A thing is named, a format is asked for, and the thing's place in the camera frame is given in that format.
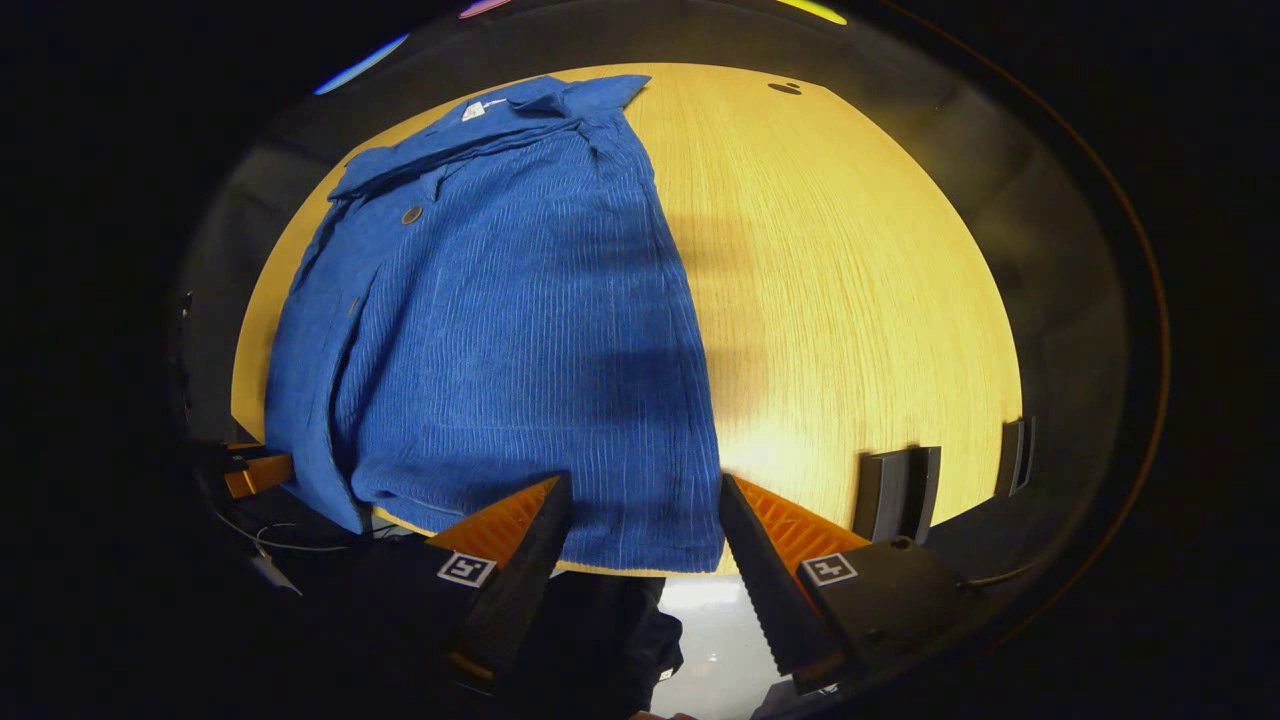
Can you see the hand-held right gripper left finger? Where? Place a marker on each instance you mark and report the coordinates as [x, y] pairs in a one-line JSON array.
[[520, 590]]

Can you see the large black table grommet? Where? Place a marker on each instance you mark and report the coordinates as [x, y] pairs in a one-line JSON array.
[[783, 89]]

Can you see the black table edge bracket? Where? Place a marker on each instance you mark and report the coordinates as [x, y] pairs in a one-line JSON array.
[[1015, 458], [895, 495]]

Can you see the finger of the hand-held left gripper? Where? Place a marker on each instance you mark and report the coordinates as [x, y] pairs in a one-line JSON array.
[[258, 474]]

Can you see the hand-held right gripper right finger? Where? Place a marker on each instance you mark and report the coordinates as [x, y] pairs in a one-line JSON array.
[[765, 600]]

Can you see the person's dark trousers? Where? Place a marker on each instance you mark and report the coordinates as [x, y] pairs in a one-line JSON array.
[[610, 640]]

